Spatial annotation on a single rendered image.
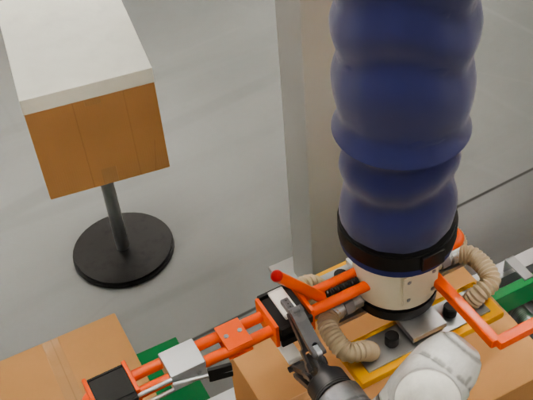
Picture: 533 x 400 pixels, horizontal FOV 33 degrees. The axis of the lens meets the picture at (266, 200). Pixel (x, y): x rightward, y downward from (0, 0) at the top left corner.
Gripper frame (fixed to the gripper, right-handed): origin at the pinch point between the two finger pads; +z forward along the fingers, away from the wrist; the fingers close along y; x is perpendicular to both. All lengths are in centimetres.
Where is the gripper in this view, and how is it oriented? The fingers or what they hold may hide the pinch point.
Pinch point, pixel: (279, 317)
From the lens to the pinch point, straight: 174.2
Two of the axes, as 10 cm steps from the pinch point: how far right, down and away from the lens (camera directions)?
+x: 8.8, -3.7, 3.0
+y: 0.7, 7.2, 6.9
